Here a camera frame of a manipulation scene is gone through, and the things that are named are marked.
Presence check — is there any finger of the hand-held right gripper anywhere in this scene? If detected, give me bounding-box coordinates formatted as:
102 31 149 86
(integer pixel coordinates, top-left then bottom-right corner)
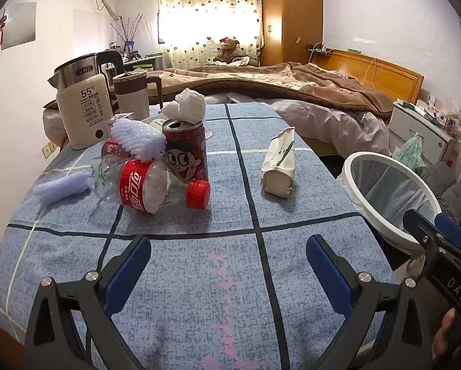
434 213 461 250
403 209 447 258

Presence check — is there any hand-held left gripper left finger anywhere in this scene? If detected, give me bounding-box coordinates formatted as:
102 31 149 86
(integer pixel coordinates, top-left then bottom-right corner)
24 234 153 370

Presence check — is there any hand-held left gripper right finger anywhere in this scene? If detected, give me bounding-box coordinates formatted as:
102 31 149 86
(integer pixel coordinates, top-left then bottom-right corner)
306 233 434 370

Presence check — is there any clear plastic bottle red label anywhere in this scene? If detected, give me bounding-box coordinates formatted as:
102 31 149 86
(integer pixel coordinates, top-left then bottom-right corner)
89 156 211 215

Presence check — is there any small red white can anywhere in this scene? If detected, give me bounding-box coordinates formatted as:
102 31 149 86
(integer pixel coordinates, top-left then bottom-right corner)
101 138 133 159

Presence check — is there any white green tissue packet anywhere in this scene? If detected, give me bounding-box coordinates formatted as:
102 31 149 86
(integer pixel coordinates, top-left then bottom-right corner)
260 126 298 198

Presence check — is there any red cartoon face can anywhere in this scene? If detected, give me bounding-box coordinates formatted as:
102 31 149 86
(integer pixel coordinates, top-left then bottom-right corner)
162 119 209 183

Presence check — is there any white tissue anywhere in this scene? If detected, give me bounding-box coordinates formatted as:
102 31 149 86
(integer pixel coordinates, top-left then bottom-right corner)
164 88 207 125

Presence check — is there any person's right hand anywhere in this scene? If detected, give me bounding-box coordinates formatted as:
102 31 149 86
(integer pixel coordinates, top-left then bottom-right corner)
431 308 458 360

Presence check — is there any grey padded chair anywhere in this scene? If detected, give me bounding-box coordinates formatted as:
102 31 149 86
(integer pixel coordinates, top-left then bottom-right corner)
417 160 461 225

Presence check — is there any green print plastic bag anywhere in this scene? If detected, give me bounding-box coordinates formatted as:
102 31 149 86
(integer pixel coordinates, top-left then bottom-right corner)
393 133 426 171

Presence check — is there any white nightstand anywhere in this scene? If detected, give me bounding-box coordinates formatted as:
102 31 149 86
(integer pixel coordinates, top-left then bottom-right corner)
388 100 457 165

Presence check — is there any blue checked tablecloth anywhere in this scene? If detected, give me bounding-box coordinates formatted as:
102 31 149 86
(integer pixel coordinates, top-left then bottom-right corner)
0 102 400 370

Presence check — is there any pile of small boxes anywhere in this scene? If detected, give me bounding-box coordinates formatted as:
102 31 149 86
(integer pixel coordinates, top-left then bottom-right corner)
415 92 461 132

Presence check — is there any pale pink duvet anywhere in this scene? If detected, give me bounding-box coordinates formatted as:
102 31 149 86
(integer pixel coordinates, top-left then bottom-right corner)
205 92 391 157

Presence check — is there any wooden bed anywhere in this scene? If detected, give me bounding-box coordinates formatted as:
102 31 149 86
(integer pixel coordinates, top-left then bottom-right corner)
149 49 425 155

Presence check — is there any cream electric kettle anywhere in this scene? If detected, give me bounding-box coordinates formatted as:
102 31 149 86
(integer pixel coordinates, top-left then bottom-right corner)
48 50 123 151

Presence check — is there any beige travel mug brown lid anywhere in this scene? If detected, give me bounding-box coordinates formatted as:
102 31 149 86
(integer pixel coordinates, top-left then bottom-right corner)
112 70 163 121

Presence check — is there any brown blanket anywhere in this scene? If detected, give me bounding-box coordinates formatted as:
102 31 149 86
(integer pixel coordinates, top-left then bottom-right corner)
149 62 395 121

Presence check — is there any small headboard shelf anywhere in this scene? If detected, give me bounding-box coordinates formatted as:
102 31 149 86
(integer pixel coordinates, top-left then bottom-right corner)
306 42 333 57

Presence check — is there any cluttered desk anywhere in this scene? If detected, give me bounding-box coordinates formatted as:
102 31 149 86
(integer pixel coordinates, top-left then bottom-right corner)
109 40 166 72

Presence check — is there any vase with flower branches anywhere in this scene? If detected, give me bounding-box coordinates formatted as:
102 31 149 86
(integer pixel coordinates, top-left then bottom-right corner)
110 13 145 53

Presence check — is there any brown teddy bear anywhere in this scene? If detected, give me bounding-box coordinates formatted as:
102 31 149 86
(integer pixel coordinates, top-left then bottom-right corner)
214 36 242 64

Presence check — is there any wooden wardrobe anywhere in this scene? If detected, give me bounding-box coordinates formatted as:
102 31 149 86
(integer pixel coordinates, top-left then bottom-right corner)
260 0 324 67

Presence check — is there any heart print curtain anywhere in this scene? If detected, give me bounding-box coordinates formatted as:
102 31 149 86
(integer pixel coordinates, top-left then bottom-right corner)
156 0 263 71

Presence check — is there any wrapped air conditioner pipe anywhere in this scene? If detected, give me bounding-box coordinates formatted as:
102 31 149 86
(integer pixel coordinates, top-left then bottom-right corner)
90 0 123 20

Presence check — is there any orange charging cable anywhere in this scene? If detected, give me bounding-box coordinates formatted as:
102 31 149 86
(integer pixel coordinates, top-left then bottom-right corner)
365 57 380 89

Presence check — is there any white wall poster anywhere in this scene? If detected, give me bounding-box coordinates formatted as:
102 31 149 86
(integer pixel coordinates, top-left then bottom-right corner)
0 2 37 51

